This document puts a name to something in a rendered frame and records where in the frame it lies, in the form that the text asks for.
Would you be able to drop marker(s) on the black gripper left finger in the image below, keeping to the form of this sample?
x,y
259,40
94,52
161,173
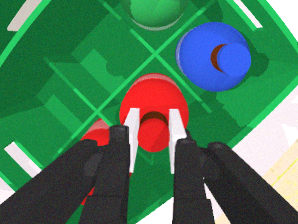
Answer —
x,y
54,194

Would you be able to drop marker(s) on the blue bottle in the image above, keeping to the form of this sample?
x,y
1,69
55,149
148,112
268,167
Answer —
x,y
208,51

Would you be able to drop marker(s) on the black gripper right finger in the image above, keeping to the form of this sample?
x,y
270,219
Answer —
x,y
242,194

